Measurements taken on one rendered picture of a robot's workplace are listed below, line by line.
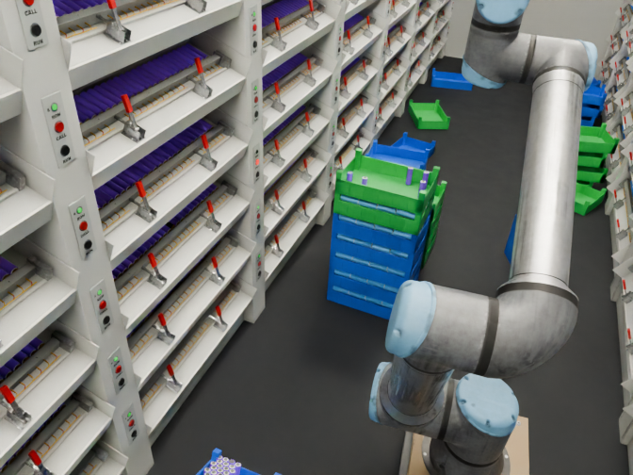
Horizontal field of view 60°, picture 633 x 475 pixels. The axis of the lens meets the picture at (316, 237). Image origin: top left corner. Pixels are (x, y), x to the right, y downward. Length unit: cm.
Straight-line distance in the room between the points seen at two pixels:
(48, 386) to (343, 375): 97
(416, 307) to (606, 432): 128
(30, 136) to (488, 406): 108
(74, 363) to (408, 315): 74
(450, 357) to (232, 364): 119
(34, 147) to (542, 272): 81
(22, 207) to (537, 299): 81
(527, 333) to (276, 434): 107
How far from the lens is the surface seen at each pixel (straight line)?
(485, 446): 142
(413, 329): 80
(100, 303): 121
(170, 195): 137
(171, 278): 143
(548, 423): 193
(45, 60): 98
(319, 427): 175
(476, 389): 139
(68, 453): 138
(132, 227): 127
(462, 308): 81
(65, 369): 126
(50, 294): 114
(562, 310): 85
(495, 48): 113
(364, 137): 306
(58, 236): 108
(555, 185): 95
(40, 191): 104
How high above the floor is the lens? 142
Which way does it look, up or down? 35 degrees down
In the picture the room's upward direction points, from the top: 3 degrees clockwise
